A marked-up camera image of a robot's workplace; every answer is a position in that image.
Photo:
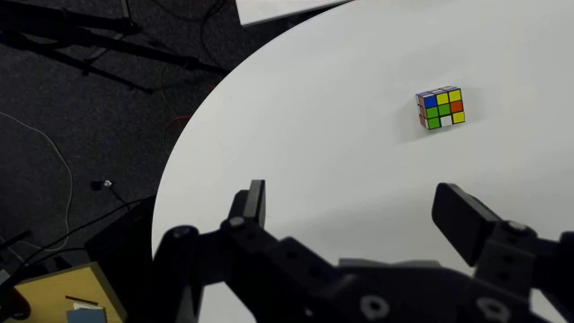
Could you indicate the black camera tripod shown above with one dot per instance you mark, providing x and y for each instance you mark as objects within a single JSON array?
[{"x": 150, "y": 56}]

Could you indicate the blue pad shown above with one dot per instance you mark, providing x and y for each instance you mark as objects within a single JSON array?
[{"x": 87, "y": 314}]

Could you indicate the white robot mounting table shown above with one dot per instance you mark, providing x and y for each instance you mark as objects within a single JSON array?
[{"x": 281, "y": 9}]

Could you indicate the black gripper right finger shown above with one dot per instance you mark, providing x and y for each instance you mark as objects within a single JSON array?
[{"x": 473, "y": 221}]

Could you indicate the multicoloured Rubik's cube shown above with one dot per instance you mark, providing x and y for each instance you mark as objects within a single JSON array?
[{"x": 442, "y": 108}]

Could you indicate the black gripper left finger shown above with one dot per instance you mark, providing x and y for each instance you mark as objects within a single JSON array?
[{"x": 240, "y": 262}]

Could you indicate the wooden desk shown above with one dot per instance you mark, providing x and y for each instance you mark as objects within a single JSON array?
[{"x": 55, "y": 293}]

